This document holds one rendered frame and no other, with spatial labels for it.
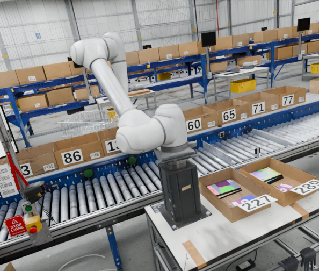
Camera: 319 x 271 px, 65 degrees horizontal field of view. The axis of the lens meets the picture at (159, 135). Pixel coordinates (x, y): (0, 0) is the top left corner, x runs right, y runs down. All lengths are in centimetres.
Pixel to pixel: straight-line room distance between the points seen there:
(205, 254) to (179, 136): 60
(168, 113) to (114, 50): 55
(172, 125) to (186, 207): 50
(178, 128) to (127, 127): 27
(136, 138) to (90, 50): 59
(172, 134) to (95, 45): 66
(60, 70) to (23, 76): 83
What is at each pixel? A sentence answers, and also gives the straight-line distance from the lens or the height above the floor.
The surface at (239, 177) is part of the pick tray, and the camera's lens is 182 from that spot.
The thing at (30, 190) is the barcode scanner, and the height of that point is 107.
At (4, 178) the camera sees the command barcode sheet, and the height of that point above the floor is 116.
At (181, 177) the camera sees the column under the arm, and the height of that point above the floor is 104.
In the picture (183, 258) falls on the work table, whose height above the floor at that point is 75.
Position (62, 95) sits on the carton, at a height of 98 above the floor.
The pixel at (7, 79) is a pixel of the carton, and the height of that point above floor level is 155.
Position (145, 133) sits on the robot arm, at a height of 135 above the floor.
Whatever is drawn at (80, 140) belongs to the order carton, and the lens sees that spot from 251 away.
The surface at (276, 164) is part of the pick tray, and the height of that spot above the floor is 81.
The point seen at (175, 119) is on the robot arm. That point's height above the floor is 137.
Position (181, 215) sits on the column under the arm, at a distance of 153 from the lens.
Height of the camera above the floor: 173
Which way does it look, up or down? 19 degrees down
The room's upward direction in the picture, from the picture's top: 9 degrees counter-clockwise
